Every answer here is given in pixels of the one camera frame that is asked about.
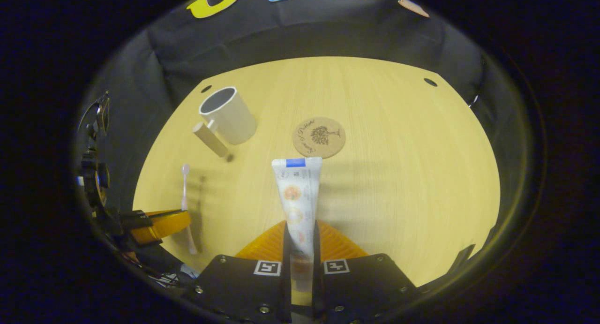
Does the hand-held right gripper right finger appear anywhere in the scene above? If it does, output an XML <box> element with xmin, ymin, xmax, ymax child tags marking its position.
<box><xmin>311</xmin><ymin>220</ymin><xmax>419</xmax><ymax>324</ymax></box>

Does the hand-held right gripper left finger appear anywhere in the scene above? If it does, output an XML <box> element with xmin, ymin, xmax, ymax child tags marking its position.
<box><xmin>187</xmin><ymin>220</ymin><xmax>293</xmax><ymax>324</ymax></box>

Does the pale pink toothbrush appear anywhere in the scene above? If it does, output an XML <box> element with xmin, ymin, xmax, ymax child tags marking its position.
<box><xmin>181</xmin><ymin>164</ymin><xmax>198</xmax><ymax>256</ymax></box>

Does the white toothpaste tube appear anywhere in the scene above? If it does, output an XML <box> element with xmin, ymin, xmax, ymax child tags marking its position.
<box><xmin>271</xmin><ymin>157</ymin><xmax>323</xmax><ymax>293</ymax></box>

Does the white cup with wooden handle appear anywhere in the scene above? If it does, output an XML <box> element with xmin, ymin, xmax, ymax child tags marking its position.
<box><xmin>193</xmin><ymin>86</ymin><xmax>258</xmax><ymax>158</ymax></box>

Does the round cork coaster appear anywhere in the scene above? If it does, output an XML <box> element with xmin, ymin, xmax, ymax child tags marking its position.
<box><xmin>292</xmin><ymin>116</ymin><xmax>346</xmax><ymax>159</ymax></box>

